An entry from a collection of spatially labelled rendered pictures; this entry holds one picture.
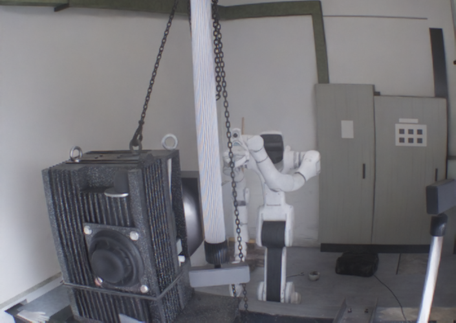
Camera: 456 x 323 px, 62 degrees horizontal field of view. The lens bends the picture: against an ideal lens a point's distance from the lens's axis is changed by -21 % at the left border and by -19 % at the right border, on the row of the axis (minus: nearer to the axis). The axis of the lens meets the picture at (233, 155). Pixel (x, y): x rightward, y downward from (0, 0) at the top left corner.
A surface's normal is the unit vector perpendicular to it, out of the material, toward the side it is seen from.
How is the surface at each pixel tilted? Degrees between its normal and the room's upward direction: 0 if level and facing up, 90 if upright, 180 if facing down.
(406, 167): 90
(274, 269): 80
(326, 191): 90
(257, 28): 90
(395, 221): 90
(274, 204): 104
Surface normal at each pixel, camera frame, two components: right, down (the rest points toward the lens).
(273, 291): -0.25, 0.01
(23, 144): 0.91, 0.02
